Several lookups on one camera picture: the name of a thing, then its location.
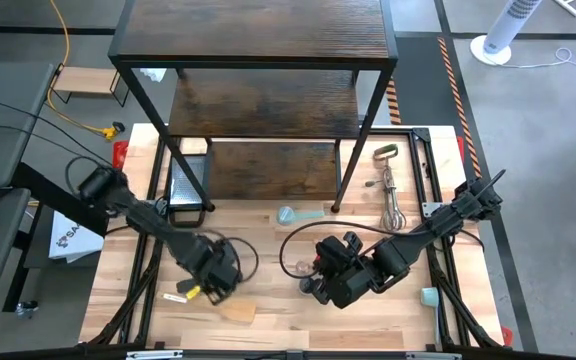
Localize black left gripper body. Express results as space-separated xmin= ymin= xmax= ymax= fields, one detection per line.
xmin=202 ymin=262 xmax=244 ymax=297

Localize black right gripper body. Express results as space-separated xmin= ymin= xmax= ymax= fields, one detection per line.
xmin=317 ymin=237 xmax=369 ymax=276

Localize dark green spice tin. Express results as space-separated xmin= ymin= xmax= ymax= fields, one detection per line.
xmin=175 ymin=278 xmax=203 ymax=302

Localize black metal wooden shelf rack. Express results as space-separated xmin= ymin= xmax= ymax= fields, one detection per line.
xmin=107 ymin=0 xmax=399 ymax=214

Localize wide-blade wooden spatula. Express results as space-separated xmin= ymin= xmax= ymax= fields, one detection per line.
xmin=161 ymin=291 xmax=258 ymax=325

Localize mint green round measuring cup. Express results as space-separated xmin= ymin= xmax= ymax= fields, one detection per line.
xmin=276 ymin=205 xmax=327 ymax=227

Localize pale mint square scoop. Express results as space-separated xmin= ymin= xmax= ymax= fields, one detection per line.
xmin=420 ymin=286 xmax=442 ymax=346

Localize black-framed metal grater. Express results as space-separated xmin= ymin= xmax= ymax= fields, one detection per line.
xmin=166 ymin=153 xmax=210 ymax=229

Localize orange black hazard tape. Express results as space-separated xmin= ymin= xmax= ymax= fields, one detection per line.
xmin=436 ymin=37 xmax=483 ymax=179
xmin=386 ymin=79 xmax=402 ymax=126

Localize caster wheel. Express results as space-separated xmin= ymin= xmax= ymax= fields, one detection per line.
xmin=15 ymin=299 xmax=39 ymax=320

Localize black diagonal bar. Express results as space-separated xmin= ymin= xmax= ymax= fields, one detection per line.
xmin=11 ymin=162 xmax=110 ymax=239

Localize white tower fan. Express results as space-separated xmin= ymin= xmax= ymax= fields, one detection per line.
xmin=469 ymin=0 xmax=544 ymax=67

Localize white plastic piece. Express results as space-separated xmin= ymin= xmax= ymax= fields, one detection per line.
xmin=552 ymin=0 xmax=576 ymax=19

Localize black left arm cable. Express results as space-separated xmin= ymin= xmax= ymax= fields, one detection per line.
xmin=202 ymin=228 xmax=260 ymax=285

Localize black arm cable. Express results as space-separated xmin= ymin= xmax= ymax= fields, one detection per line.
xmin=278 ymin=219 xmax=422 ymax=281
xmin=202 ymin=228 xmax=260 ymax=285

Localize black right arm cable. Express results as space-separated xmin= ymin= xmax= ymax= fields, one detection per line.
xmin=278 ymin=219 xmax=422 ymax=281

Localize silver metal bracket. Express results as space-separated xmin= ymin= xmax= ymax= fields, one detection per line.
xmin=420 ymin=201 xmax=444 ymax=219

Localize black aluminium rig frame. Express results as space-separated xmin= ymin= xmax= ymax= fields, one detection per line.
xmin=75 ymin=124 xmax=514 ymax=360

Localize yellow cable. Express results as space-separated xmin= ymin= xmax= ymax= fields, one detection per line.
xmin=45 ymin=0 xmax=127 ymax=141

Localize black left base cable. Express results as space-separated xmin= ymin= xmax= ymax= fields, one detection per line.
xmin=65 ymin=154 xmax=114 ymax=199

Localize small wooden wire-frame stand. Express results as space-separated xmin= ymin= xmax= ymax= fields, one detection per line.
xmin=50 ymin=64 xmax=132 ymax=109

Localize white floor cable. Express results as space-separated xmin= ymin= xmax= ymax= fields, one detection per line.
xmin=497 ymin=47 xmax=576 ymax=71

